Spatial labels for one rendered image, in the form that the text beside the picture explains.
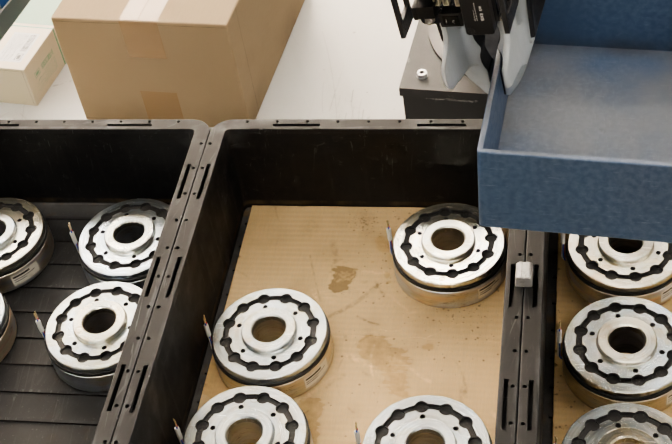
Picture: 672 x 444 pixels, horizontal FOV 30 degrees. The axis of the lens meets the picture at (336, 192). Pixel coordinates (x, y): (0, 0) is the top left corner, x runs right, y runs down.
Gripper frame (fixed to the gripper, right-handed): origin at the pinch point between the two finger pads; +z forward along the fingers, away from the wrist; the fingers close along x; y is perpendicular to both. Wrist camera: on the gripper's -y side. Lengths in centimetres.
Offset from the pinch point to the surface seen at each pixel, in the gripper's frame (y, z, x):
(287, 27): -55, 35, -45
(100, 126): -10.9, 13.8, -43.7
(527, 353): 9.3, 19.8, 0.4
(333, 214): -12.0, 26.7, -23.5
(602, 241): -8.9, 26.6, 3.0
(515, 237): -2.4, 19.4, -2.5
